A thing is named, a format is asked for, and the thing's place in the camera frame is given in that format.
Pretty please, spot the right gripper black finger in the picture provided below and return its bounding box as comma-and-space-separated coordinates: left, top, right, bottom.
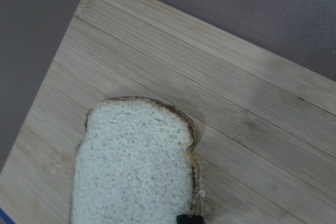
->
176, 215, 204, 224

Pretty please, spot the white bread slice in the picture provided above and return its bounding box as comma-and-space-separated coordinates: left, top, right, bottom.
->
69, 97, 205, 223

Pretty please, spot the wooden cutting board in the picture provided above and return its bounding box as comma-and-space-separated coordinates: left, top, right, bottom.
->
1, 0, 335, 223

